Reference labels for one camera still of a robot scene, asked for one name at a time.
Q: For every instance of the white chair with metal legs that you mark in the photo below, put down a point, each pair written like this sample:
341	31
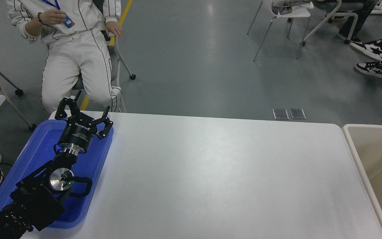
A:
293	12

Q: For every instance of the person on rolling chair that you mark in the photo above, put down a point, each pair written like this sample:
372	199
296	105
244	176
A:
360	16

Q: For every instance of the black white sneaker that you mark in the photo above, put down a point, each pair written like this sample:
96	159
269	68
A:
371	49
373	69

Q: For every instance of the seated person's right hand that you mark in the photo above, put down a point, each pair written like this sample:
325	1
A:
52	16

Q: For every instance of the large pale bin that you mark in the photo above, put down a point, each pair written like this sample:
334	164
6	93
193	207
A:
376	159

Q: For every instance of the blue plastic tray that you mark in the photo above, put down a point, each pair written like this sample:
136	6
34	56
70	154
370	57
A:
38	152

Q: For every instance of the seated person's right forearm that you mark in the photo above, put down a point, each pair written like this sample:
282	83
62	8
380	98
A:
33	28

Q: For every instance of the seated person's left hand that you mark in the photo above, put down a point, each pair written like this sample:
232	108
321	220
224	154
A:
114	28

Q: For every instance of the blue badge card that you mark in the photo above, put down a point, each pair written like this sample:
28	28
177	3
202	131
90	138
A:
68	22

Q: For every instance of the white rolling chair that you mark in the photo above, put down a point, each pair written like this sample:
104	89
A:
343	13

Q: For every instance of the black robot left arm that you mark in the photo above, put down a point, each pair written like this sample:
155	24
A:
38	202

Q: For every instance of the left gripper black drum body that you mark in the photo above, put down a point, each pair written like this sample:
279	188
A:
77	132

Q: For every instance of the metal floor outlet cover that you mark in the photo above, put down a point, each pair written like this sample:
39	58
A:
280	114
297	114

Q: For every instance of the grey seat rolling chair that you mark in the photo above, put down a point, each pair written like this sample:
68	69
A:
77	83

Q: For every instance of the seated person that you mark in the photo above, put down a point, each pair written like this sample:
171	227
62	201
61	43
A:
68	66

